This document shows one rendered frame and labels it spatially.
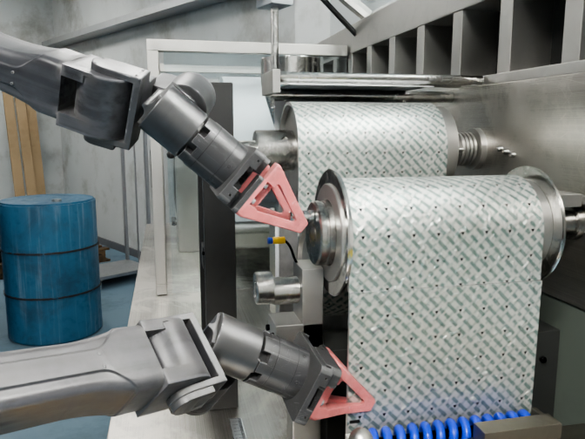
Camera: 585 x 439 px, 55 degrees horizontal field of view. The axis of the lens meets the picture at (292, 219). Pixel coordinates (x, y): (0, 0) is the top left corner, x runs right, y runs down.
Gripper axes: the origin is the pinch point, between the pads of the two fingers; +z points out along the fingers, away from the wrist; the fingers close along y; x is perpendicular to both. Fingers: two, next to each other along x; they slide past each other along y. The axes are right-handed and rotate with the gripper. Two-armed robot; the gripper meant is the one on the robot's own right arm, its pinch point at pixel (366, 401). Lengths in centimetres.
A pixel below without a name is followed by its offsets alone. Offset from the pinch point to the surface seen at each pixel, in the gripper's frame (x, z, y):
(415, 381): 4.5, 4.3, 0.3
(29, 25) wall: 40, -219, -717
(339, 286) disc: 10.4, -8.5, -1.9
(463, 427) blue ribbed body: 2.5, 10.7, 3.1
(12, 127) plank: -73, -175, -656
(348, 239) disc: 15.6, -11.3, 0.7
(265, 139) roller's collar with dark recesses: 22.0, -18.5, -29.1
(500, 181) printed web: 29.6, 4.5, -4.1
